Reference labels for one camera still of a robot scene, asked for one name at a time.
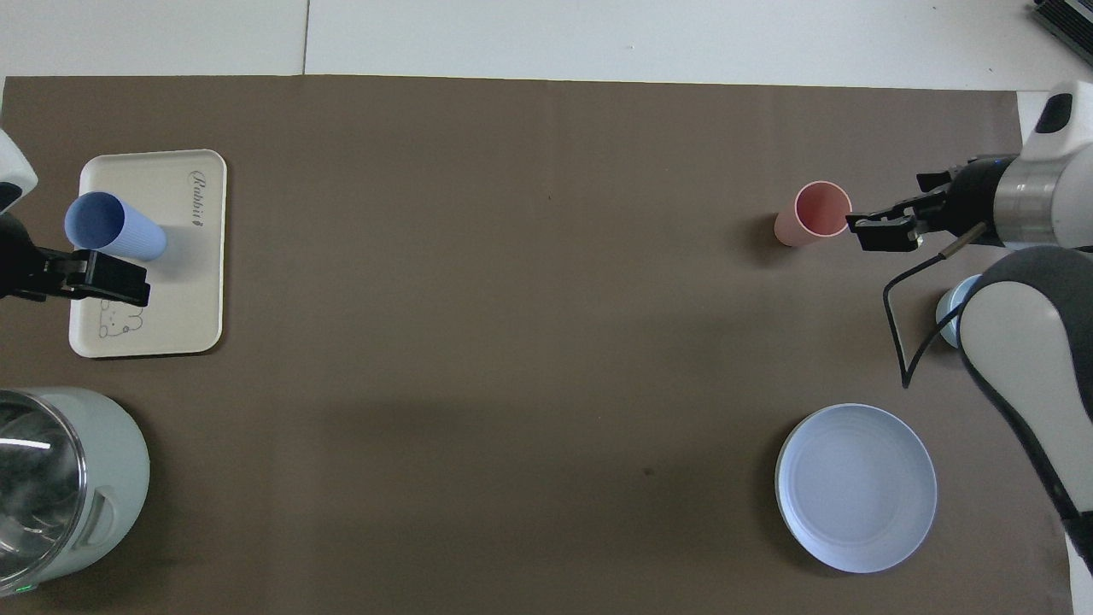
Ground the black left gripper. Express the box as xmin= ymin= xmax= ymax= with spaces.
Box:
xmin=0 ymin=214 xmax=151 ymax=308

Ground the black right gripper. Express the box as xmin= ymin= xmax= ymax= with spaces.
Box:
xmin=845 ymin=156 xmax=1015 ymax=254

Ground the blue ribbed cup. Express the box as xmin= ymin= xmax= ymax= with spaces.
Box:
xmin=64 ymin=191 xmax=168 ymax=262

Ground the pink plastic cup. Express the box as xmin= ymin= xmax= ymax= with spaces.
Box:
xmin=774 ymin=180 xmax=853 ymax=249

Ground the cream tray with rabbit print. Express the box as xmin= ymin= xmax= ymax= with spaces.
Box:
xmin=68 ymin=149 xmax=228 ymax=359

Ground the light blue bowl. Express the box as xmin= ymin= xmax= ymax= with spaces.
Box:
xmin=935 ymin=275 xmax=983 ymax=349

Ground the pale green cooking pot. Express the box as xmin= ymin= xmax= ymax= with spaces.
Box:
xmin=0 ymin=387 xmax=151 ymax=596

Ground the dark grey electronic device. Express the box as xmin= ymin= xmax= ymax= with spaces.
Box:
xmin=1029 ymin=0 xmax=1093 ymax=62

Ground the blue plastic plate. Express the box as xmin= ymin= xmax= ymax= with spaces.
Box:
xmin=774 ymin=403 xmax=938 ymax=574

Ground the brown table mat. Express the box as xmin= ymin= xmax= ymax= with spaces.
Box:
xmin=0 ymin=75 xmax=1075 ymax=615

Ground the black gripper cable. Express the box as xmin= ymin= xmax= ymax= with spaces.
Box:
xmin=884 ymin=226 xmax=991 ymax=390

